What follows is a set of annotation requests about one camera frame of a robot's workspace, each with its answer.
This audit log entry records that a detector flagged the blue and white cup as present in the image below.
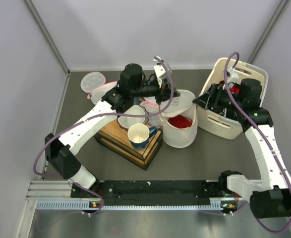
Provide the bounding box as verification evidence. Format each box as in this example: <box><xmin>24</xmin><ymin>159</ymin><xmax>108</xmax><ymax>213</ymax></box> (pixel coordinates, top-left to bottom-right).
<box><xmin>127</xmin><ymin>123</ymin><xmax>158</xmax><ymax>149</ymax></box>

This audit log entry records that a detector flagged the white scalloped bowl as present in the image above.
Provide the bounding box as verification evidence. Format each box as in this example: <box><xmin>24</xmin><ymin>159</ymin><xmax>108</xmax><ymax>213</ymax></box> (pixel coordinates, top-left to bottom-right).
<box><xmin>117</xmin><ymin>105</ymin><xmax>148</xmax><ymax>130</ymax></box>

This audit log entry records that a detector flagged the red bra in bag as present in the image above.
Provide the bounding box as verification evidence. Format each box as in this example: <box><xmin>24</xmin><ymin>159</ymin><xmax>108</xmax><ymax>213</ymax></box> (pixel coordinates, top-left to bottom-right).
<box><xmin>168</xmin><ymin>115</ymin><xmax>192</xmax><ymax>129</ymax></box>

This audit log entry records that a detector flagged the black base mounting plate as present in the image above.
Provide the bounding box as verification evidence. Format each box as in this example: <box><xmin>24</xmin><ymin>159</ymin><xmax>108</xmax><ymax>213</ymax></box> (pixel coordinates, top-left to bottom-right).
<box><xmin>70</xmin><ymin>179</ymin><xmax>237</xmax><ymax>206</ymax></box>

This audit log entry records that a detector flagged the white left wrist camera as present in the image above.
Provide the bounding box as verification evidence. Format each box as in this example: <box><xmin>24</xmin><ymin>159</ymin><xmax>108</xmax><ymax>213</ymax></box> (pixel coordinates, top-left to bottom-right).
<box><xmin>153</xmin><ymin>56</ymin><xmax>172</xmax><ymax>87</ymax></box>

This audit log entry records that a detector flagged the red clothing in basket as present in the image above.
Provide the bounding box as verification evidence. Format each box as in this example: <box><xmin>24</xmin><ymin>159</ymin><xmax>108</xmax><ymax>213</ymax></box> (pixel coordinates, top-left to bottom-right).
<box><xmin>230</xmin><ymin>85</ymin><xmax>240</xmax><ymax>94</ymax></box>

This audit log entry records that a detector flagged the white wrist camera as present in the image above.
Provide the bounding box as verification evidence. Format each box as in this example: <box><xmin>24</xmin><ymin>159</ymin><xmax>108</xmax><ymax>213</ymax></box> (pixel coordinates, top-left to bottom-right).
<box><xmin>153</xmin><ymin>56</ymin><xmax>172</xmax><ymax>87</ymax></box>
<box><xmin>226</xmin><ymin>68</ymin><xmax>239</xmax><ymax>84</ymax></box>

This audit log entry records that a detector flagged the wooden tiered stand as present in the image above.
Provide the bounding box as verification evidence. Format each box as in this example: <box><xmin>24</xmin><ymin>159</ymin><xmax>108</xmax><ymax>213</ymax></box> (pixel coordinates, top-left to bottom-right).
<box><xmin>95</xmin><ymin>120</ymin><xmax>165</xmax><ymax>171</ymax></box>

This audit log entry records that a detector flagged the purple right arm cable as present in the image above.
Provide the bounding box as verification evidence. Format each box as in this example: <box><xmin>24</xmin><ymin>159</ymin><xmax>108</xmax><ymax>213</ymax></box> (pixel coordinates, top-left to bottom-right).
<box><xmin>223</xmin><ymin>52</ymin><xmax>291</xmax><ymax>233</ymax></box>

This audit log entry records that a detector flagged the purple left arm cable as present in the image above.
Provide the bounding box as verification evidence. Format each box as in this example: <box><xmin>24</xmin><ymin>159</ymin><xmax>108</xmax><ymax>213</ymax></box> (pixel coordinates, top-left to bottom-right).
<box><xmin>32</xmin><ymin>56</ymin><xmax>175</xmax><ymax>215</ymax></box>

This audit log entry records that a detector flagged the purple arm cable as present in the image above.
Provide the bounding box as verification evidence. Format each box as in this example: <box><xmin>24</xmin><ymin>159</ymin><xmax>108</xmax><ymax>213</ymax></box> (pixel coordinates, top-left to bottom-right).
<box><xmin>223</xmin><ymin>52</ymin><xmax>291</xmax><ymax>233</ymax></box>
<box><xmin>32</xmin><ymin>56</ymin><xmax>175</xmax><ymax>215</ymax></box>

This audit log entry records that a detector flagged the blue bowl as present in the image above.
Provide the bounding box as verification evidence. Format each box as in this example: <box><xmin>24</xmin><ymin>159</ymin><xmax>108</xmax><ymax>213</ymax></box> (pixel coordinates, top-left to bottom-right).
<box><xmin>133</xmin><ymin>98</ymin><xmax>139</xmax><ymax>105</ymax></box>

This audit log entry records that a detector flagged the white mesh laundry bag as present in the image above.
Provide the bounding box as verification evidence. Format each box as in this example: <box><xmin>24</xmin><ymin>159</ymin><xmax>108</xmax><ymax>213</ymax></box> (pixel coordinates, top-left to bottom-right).
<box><xmin>160</xmin><ymin>89</ymin><xmax>198</xmax><ymax>148</ymax></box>

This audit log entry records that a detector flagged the grey slotted cable duct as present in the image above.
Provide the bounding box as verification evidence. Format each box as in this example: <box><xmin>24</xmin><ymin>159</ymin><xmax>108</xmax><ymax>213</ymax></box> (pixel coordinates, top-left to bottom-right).
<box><xmin>36</xmin><ymin>199</ymin><xmax>237</xmax><ymax>211</ymax></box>

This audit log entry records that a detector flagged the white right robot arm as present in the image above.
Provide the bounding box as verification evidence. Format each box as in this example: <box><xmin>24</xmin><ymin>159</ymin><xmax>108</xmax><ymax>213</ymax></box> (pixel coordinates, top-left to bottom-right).
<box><xmin>193</xmin><ymin>78</ymin><xmax>291</xmax><ymax>219</ymax></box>

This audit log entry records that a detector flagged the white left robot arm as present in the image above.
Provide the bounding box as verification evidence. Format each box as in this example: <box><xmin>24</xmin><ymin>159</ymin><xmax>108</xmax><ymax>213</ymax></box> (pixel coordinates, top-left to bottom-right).
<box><xmin>44</xmin><ymin>58</ymin><xmax>180</xmax><ymax>197</ymax></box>

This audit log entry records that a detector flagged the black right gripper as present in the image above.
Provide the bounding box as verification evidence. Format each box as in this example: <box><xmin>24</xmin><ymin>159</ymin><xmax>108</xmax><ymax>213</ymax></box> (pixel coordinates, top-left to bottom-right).
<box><xmin>193</xmin><ymin>83</ymin><xmax>244</xmax><ymax>113</ymax></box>

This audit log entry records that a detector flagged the pink-trimmed mesh laundry bag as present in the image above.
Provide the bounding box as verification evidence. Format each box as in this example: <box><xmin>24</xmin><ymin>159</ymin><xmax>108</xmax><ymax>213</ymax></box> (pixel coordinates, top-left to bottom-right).
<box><xmin>139</xmin><ymin>97</ymin><xmax>161</xmax><ymax>127</ymax></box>

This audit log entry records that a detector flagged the white plastic laundry basket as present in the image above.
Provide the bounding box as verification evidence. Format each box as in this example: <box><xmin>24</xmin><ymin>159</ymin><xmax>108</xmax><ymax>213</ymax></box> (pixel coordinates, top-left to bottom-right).
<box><xmin>197</xmin><ymin>58</ymin><xmax>269</xmax><ymax>139</ymax></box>

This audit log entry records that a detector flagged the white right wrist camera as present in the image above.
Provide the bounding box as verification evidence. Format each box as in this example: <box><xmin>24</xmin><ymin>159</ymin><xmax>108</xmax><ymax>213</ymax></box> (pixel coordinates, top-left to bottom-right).
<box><xmin>226</xmin><ymin>68</ymin><xmax>239</xmax><ymax>84</ymax></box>

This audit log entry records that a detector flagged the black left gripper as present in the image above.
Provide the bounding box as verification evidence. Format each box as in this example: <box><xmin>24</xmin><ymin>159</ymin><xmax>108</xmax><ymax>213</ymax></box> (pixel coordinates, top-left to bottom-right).
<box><xmin>131</xmin><ymin>77</ymin><xmax>180</xmax><ymax>105</ymax></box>

